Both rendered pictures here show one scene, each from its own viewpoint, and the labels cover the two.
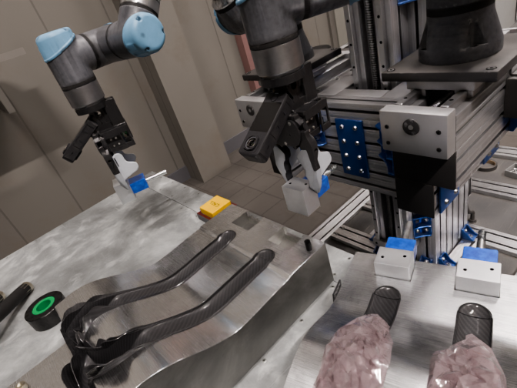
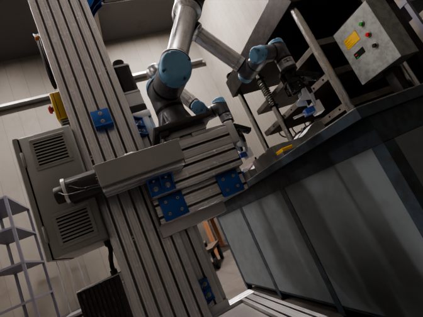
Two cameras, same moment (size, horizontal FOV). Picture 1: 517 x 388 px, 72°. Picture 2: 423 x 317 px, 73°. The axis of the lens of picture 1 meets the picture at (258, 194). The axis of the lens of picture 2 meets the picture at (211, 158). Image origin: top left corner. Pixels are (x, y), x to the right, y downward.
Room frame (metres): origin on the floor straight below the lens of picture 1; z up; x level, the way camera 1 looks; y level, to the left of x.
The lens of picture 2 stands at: (2.15, 0.09, 0.66)
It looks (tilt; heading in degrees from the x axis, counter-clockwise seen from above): 12 degrees up; 193
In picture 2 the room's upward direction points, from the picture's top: 24 degrees counter-clockwise
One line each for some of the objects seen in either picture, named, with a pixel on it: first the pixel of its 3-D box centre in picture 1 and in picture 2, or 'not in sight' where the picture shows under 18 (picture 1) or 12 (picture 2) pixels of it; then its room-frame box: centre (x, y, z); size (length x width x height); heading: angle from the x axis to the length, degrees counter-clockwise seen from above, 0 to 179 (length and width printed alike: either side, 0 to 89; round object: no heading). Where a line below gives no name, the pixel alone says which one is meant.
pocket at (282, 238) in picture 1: (288, 245); not in sight; (0.49, -0.02, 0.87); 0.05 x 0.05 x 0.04; 33
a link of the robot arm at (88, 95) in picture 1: (85, 95); (286, 65); (0.84, 0.29, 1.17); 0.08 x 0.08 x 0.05
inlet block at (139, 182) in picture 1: (141, 181); (306, 112); (0.85, 0.27, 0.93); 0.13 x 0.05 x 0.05; 104
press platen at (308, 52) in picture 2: not in sight; (311, 76); (-0.59, 0.66, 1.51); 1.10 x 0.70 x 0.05; 33
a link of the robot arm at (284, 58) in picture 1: (276, 58); (226, 118); (0.56, -0.09, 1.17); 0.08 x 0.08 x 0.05
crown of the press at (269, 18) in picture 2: not in sight; (294, 56); (-0.56, 0.61, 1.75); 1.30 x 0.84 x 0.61; 33
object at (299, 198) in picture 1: (316, 182); (240, 156); (0.57, -0.11, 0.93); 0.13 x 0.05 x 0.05; 125
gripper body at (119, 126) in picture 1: (106, 127); (293, 80); (0.84, 0.29, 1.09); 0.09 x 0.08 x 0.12; 104
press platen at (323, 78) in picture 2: not in sight; (323, 99); (-0.59, 0.65, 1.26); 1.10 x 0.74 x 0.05; 33
